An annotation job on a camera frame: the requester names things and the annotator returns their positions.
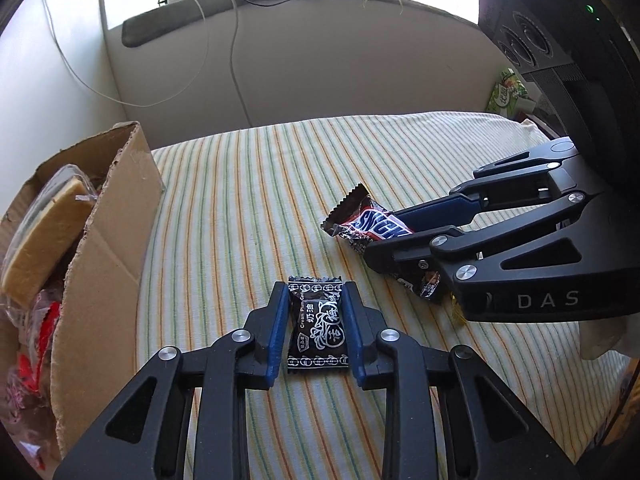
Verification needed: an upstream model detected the plain white cloth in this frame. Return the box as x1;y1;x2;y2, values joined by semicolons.
579;310;640;362

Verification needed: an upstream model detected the grey cable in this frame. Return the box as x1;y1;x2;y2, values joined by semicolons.
227;0;253;130

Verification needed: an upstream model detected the sponge cake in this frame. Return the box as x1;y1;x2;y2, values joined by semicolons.
0;165;99;311

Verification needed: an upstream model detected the green printed bag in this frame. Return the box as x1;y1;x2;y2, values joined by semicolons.
487;67;530;116

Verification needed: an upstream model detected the grey windowsill cushion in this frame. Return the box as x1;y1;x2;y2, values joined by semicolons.
121;0;482;49

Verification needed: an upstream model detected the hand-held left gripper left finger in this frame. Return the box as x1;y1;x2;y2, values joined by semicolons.
52;281;292;480

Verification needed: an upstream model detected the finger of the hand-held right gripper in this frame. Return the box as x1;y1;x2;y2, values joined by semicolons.
399;137;582;234
362;191;590;287

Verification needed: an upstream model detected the brown chocolate bar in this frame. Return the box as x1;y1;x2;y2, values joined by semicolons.
320;183;444;302

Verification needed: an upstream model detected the white cable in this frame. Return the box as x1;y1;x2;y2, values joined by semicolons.
37;0;236;108

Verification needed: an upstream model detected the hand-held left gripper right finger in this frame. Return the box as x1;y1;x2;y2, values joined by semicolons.
340;282;581;480

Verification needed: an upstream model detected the black patterned candy packet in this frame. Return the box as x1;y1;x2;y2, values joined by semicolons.
286;275;350;372

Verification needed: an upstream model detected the brown cardboard box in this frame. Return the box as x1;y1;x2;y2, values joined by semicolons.
0;121;166;462

